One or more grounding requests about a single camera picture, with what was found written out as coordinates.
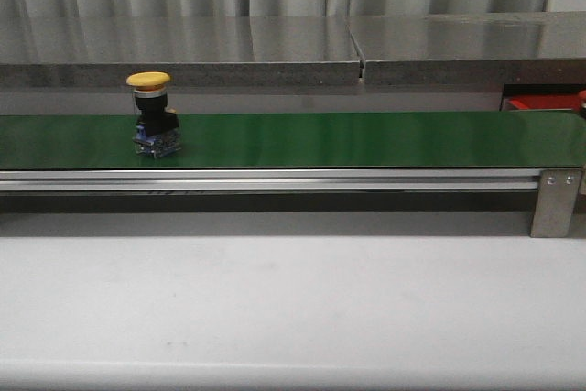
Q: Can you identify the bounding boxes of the yellow push button front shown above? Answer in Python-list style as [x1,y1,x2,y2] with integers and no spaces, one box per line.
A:
[126,71,180,158]

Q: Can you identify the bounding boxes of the green conveyor belt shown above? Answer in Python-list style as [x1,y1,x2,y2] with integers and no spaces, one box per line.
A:
[1,111,585,170]

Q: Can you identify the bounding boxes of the red plastic tray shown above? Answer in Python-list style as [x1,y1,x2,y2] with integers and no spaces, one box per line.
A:
[509,94,581,112]

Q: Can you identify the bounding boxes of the right steel counter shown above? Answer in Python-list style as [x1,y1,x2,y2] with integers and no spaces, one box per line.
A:
[349,12,585,87]

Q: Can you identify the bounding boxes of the steel counter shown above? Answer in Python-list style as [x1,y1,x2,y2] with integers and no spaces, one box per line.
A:
[349,12,585,87]
[1,16,361,88]

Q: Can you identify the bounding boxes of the left steel counter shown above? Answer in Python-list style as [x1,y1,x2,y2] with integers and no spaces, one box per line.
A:
[1,16,361,88]

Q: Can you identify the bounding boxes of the aluminium conveyor side rail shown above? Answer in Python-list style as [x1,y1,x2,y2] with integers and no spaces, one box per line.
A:
[1,168,541,192]

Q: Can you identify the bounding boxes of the steel conveyor support bracket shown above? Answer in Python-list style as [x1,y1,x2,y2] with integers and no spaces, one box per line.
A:
[530,168,583,238]

